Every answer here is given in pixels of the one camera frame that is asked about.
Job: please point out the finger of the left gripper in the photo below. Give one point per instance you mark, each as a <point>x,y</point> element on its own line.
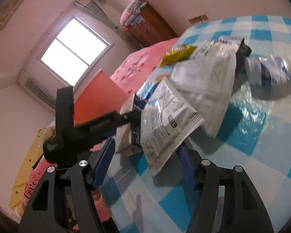
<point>132,117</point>

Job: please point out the window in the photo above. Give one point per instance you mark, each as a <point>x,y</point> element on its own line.
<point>74,51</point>

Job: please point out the yellow snack wrapper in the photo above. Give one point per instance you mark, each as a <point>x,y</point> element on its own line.
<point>176,54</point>

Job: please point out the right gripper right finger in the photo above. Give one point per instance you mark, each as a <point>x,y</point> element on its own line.
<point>227,201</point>

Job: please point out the wall power socket strip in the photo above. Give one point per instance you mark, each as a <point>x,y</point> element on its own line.
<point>198,19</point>

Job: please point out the left grey curtain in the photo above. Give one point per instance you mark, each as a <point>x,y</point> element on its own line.
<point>35,89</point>

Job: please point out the silver foil snack pouch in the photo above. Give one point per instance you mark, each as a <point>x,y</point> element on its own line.
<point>166,121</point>

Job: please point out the orange plastic bucket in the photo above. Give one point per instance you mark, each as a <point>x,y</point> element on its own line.
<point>101,95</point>

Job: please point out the crushed white plastic bottle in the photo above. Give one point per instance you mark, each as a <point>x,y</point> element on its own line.
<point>268,71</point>

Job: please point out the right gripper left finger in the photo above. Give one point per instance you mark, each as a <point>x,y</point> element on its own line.
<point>62,194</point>

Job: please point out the grey checked curtain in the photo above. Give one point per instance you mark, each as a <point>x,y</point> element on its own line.
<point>92,9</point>

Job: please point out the pink heart bedspread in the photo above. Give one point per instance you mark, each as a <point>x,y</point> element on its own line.
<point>130,75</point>

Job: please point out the grey courier mailer bag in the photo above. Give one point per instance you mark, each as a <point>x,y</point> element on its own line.
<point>206,79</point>

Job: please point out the brown wooden cabinet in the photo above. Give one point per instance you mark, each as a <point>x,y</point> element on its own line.
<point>151,28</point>

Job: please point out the folded blankets stack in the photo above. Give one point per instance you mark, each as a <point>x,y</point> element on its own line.
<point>132,12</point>

